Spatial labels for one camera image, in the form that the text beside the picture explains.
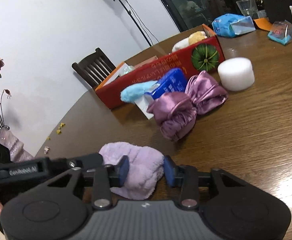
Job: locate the blue wet wipes pack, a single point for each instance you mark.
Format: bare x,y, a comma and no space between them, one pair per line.
232,25

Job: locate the blue tissue pack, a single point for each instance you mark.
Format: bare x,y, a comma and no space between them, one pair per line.
173,81

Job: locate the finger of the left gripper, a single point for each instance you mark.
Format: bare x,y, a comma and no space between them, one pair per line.
22,176

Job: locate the clear plastic cup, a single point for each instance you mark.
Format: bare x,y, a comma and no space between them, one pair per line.
248,8

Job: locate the teal snack packet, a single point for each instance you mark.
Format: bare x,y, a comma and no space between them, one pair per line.
281,32

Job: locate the light blue fluffy plush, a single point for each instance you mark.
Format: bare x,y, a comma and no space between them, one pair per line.
133,92

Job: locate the pink flowers in vase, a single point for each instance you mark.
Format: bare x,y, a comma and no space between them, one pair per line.
12,145

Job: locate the lilac fluffy towel headband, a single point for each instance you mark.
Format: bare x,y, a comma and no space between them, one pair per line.
145,168

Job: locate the dark wooden chair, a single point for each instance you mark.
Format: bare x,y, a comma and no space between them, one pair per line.
94,68

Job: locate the orange paper envelope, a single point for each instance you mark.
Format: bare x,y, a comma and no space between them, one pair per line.
263,24

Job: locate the yellow white plush toy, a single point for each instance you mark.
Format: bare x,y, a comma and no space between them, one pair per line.
192,39

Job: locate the clear plastic bag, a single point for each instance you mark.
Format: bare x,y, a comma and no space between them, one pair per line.
125,69

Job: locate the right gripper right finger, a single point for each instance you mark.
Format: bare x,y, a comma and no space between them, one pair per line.
184,177

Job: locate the white foam cylinder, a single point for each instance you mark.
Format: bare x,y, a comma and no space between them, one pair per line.
236,74

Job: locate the yellow crumbs on table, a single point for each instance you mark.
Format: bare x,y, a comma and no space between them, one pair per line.
58,131

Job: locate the red cardboard box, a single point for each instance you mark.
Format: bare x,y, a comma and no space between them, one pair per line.
205,55

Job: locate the pink block in box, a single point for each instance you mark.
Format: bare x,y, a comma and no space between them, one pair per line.
154,58

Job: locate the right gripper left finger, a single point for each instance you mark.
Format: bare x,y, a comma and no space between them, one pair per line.
106,177

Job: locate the purple satin scrunchie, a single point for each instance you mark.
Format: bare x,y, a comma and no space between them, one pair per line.
205,92
174,113

